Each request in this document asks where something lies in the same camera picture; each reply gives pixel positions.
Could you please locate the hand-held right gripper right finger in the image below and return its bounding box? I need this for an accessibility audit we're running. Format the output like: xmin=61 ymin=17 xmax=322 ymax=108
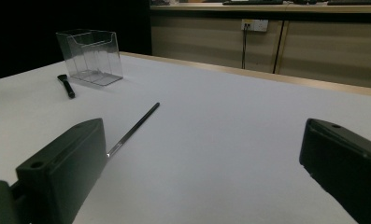
xmin=299 ymin=118 xmax=371 ymax=224

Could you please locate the wooden table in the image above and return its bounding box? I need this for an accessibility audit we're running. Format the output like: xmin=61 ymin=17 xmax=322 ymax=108
xmin=120 ymin=50 xmax=371 ymax=99

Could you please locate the white wall socket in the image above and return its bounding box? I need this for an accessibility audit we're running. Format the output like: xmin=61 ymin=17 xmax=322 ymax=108
xmin=240 ymin=19 xmax=269 ymax=33

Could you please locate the white table sheet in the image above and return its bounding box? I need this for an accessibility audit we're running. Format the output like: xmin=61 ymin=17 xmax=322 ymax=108
xmin=0 ymin=52 xmax=371 ymax=224

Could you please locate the black keyboard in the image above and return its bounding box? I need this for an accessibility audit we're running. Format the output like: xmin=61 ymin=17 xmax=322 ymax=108
xmin=221 ymin=0 xmax=284 ymax=7
xmin=326 ymin=0 xmax=371 ymax=7

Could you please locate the clear plastic organizer box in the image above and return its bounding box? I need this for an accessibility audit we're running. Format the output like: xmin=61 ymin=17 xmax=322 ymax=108
xmin=55 ymin=29 xmax=124 ymax=88

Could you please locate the wooden counter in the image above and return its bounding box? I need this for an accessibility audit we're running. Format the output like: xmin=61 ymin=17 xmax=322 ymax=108
xmin=149 ymin=1 xmax=371 ymax=15

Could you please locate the long thin black pencil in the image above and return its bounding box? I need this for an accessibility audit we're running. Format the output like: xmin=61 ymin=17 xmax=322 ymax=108
xmin=106 ymin=102 xmax=161 ymax=159

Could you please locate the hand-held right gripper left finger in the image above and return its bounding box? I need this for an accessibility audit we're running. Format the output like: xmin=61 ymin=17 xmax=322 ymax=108
xmin=15 ymin=117 xmax=108 ymax=224

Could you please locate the black wall cable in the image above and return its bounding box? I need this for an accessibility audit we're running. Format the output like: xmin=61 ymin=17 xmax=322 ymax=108
xmin=241 ymin=24 xmax=249 ymax=70

